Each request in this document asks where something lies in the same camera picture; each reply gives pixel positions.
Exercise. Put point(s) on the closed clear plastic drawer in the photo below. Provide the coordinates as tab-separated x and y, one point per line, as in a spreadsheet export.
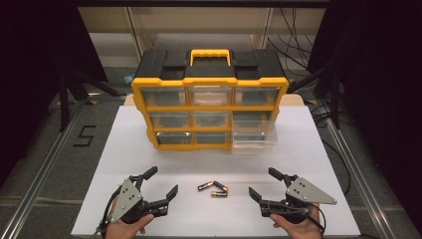
211	119
164	97
257	96
169	119
211	137
210	96
173	138

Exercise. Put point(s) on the black metal stand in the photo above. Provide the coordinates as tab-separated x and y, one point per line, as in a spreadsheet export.
334	99
64	99

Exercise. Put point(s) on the aluminium floor rail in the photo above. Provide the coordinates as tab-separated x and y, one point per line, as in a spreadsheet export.
360	186
36	186

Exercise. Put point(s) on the beige shelf unit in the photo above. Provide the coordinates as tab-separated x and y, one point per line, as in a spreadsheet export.
199	26

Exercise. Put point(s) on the clear plastic drawer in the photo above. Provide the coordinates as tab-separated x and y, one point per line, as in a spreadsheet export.
257	96
211	137
210	96
253	146
164	97
211	119
169	119
173	138

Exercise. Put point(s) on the white table sheet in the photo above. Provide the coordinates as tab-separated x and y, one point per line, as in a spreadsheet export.
205	215

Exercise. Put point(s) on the black and gold battery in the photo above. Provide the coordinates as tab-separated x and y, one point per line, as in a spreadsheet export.
205	186
219	194
221	186

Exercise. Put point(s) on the dark curtain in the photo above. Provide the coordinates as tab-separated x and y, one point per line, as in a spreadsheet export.
30	66
384	83

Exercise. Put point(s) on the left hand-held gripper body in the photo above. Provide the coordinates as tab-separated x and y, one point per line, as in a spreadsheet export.
127	199

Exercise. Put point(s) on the person's left hand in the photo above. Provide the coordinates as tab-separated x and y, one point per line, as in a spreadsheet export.
122	230

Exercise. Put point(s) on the yellow and black drawer organizer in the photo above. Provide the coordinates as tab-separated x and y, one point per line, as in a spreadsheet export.
212	71

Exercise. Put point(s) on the person's right hand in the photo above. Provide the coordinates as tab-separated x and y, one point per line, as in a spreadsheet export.
302	230

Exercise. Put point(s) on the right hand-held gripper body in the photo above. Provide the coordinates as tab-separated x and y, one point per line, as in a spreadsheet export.
308	193

